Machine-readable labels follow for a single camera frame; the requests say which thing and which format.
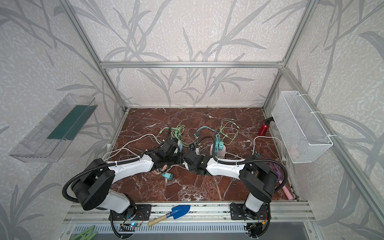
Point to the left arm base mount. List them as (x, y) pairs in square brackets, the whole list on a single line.
[(140, 212)]

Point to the blue toy shovel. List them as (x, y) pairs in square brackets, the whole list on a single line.
[(176, 212)]

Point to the teal plug adapter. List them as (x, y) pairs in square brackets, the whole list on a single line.
[(168, 176)]

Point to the white wire mesh basket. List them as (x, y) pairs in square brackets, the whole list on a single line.
[(303, 135)]

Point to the clear plastic wall tray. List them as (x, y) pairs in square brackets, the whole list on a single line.
[(47, 142)]

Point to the green plastic clip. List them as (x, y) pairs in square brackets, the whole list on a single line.
[(87, 234)]

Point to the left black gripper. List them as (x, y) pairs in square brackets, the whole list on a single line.
[(173, 147)]

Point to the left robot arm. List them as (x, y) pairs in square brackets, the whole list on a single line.
[(92, 187)]

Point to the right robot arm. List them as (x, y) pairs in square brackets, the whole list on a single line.
[(262, 177)]

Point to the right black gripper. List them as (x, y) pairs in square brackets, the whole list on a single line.
[(190, 158)]

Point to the pink power strip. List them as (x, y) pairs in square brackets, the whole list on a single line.
[(220, 155)]

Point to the teal plugs on pink strip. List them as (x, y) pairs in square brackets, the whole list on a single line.
[(219, 144)]

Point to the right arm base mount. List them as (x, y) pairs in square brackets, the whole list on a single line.
[(240, 212)]

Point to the red spray bottle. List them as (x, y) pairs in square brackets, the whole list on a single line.
[(265, 126)]

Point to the purple plastic toy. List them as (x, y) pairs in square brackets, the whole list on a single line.
[(279, 172)]

